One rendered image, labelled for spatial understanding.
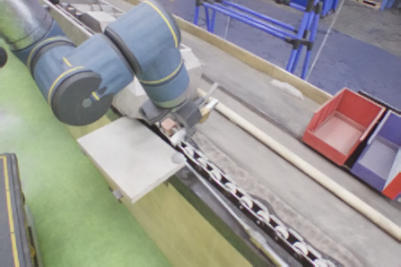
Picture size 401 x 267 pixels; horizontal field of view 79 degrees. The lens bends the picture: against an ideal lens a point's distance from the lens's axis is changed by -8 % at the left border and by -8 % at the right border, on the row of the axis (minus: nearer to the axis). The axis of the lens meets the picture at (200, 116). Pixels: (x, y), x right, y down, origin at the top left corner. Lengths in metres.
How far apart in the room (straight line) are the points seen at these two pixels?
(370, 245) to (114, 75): 0.83
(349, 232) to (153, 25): 0.79
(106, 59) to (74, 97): 0.08
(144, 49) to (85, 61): 0.10
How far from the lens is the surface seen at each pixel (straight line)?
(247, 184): 0.89
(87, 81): 0.44
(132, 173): 0.80
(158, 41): 0.48
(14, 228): 1.35
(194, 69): 1.05
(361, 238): 0.94
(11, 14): 0.55
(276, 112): 1.21
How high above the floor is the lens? 1.43
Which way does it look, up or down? 39 degrees down
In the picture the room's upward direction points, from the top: 9 degrees clockwise
